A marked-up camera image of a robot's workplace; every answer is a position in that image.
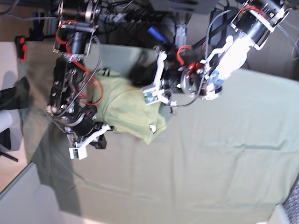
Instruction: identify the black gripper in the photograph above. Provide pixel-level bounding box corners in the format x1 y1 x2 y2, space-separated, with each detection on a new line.
129 46 183 108

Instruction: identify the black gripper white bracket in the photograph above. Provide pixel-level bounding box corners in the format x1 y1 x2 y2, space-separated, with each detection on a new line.
63 114 116 150

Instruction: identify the light green T-shirt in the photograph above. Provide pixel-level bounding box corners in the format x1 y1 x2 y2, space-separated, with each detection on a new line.
93 69 166 145

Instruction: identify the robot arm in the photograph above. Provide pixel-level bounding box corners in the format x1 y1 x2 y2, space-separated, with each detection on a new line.
66 0 299 152

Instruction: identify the blue orange clamp centre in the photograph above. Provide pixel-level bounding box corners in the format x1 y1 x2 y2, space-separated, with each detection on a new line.
147 26 172 47

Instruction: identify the blue orange clamp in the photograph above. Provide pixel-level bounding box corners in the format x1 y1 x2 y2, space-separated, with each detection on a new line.
14 13 57 62
147 26 172 47

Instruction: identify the white power strip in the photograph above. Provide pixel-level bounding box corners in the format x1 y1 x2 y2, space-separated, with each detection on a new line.
102 13 169 24

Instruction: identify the dark green cloth at left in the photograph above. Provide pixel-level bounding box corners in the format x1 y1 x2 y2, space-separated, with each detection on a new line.
0 77 30 110

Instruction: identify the grey box bottom left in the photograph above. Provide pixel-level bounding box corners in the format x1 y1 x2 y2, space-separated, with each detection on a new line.
0 162 65 224

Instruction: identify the white cylinder at left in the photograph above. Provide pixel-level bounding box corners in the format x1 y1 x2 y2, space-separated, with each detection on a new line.
0 110 13 133

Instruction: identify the sage green table cloth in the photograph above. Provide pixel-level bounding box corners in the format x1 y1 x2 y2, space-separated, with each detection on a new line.
18 42 299 224

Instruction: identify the blue orange clamp left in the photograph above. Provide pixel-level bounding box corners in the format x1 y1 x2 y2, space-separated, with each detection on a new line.
14 13 57 62

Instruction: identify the white wrist camera side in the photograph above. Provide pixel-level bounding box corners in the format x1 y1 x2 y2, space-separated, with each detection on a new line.
142 91 159 105
69 147 87 160

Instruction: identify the aluminium frame post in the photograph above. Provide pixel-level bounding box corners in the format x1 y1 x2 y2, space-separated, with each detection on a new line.
173 12 191 49

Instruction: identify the robot arm with orange cables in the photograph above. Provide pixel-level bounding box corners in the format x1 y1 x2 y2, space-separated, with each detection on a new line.
45 0 105 126

